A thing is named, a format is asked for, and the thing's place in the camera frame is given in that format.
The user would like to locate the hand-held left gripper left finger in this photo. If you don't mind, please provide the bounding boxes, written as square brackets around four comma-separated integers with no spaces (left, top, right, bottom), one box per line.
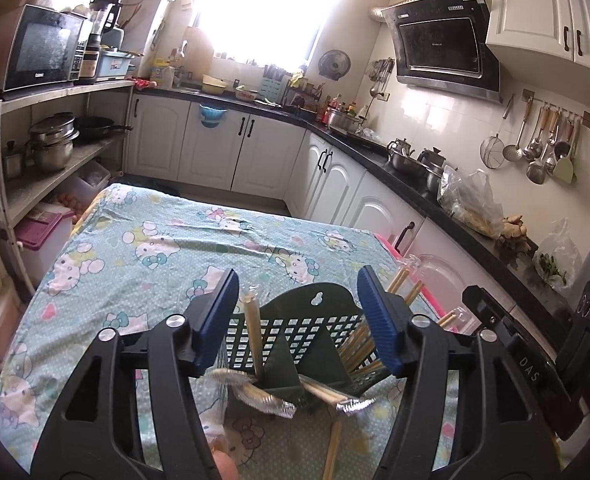
[29,268,240,480]

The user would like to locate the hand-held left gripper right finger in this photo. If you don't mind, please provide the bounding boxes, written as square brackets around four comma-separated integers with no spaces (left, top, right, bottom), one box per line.
[357,265,562,480]

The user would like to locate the group of wooden chopsticks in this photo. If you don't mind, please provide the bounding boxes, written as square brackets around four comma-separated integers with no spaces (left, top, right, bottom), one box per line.
[322,267,458,480]

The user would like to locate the wooden handled metal spoon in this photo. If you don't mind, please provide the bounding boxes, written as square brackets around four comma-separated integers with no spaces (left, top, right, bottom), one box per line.
[212,285,268,386]
[232,385,298,418]

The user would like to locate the green plastic utensil basket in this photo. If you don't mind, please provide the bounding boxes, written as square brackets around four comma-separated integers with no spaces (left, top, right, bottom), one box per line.
[222,282,400,411]

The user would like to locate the chopstick pair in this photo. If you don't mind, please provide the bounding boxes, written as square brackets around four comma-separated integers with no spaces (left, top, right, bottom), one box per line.
[297,379,376,418]

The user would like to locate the row of hanging kitchen utensils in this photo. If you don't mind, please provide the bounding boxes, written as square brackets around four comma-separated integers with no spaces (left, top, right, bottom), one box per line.
[502,90,590,186]

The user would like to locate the person's left hand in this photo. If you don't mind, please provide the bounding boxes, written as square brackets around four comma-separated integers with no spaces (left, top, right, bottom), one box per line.
[210,449,240,480]

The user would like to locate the plastic bag of greens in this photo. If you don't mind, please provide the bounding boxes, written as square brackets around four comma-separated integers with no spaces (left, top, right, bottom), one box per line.
[532,217,583,293]

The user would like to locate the cartoon cat printed blanket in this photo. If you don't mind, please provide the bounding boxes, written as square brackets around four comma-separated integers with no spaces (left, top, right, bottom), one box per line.
[0,182,456,480]

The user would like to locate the black kitchen countertop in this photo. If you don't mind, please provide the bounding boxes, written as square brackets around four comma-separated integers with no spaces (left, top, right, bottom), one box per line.
[132,85,590,361]

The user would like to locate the ginger root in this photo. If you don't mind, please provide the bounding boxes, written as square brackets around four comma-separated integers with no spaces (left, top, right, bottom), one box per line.
[495,215,528,251]

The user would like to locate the clear plastic bag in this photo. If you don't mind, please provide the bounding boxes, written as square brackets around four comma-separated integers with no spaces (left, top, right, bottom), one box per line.
[437,167,506,238]

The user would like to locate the steel kettle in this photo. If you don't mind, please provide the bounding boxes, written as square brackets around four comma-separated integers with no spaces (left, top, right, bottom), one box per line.
[387,137,418,171]
[417,147,458,193]

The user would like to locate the white kitchen base cabinets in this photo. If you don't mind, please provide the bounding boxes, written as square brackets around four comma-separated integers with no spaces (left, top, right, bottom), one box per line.
[122,91,520,321]

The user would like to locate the clear box of eggs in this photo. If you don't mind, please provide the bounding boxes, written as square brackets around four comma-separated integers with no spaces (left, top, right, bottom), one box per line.
[50,160,112,221]

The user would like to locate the pink storage box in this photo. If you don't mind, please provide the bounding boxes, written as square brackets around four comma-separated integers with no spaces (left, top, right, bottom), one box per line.
[14,205,76,286]

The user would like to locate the steel cooking pot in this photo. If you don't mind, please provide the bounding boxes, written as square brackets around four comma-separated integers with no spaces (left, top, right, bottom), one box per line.
[327,110,366,133]

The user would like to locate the metal mesh strainer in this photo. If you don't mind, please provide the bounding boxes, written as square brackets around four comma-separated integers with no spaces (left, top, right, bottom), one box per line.
[479,95,516,170]

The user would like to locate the blue hanging bowl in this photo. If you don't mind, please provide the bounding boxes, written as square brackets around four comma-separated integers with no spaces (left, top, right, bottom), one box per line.
[197,104,226,128]

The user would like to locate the black frying pan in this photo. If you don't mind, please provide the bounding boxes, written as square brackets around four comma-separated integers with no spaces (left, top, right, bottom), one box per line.
[75,116,134,143]

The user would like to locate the teal knife block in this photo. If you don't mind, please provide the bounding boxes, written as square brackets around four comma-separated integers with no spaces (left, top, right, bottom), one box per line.
[261,64,290,103]

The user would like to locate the stacked steel pots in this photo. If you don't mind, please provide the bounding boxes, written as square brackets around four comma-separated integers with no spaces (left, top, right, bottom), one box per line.
[25,112,80,171]

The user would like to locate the small round fan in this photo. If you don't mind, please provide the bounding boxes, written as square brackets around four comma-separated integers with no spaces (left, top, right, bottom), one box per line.
[317,49,352,81]

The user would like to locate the small steel cup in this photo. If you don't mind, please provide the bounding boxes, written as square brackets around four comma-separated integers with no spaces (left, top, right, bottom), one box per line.
[2,141,24,178]

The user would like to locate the light blue plastic tray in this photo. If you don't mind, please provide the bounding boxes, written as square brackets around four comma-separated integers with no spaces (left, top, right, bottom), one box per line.
[97,49,136,81]

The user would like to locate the metal shelf rack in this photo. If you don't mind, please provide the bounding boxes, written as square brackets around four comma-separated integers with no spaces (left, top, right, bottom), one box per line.
[0,77,136,301]

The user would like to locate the black range hood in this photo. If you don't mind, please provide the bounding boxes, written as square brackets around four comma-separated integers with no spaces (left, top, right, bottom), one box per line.
[380,0,503,106]

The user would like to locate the black blender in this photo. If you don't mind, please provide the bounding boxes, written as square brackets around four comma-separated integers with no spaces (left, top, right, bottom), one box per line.
[77,0,122,86]

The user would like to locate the kitchen window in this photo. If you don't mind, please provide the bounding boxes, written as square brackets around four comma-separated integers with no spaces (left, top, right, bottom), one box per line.
[190,0,346,66]

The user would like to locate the black microwave oven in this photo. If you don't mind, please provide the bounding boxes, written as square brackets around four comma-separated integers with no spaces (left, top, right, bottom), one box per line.
[0,4,86,103]

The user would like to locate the white wall cabinet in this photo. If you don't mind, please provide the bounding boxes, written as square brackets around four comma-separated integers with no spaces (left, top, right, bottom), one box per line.
[485,0,590,78]

